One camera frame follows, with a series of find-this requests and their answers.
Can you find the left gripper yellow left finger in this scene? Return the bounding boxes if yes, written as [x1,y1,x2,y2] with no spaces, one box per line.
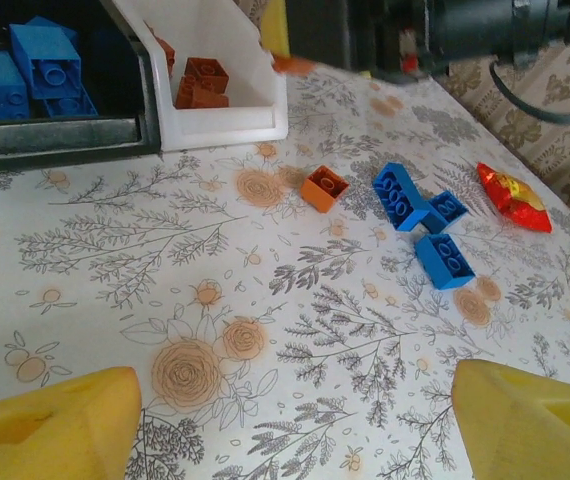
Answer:
[0,365,143,480]

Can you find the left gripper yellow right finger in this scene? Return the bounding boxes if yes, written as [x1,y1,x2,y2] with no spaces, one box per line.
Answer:
[451,359,570,480]

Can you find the blue square lego brick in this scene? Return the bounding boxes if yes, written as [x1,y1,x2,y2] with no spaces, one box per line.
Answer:
[8,22,84,102]

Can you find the orange square lego brick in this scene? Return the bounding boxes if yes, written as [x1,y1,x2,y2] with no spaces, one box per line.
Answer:
[299,164,351,215]
[181,56,231,96]
[173,74,231,111]
[143,23,177,79]

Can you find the white bin with orange bricks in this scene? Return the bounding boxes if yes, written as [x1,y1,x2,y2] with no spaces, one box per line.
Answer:
[99,0,289,153]

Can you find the long blue lego brick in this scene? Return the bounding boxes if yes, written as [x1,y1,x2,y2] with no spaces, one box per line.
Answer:
[371,161,432,233]

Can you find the small blue lego brick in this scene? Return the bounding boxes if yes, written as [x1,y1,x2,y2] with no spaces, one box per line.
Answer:
[423,190,469,235]

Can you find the white floral tablecloth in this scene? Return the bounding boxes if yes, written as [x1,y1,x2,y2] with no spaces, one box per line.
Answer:
[0,58,570,480]

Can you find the red yellow snack packet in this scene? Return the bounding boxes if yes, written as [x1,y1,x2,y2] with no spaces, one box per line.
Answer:
[475,161,554,234]

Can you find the black plastic bin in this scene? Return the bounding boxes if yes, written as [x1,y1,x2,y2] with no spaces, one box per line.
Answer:
[0,0,162,172]

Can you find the black cable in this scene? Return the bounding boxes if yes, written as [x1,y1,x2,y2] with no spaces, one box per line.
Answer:
[488,58,570,125]

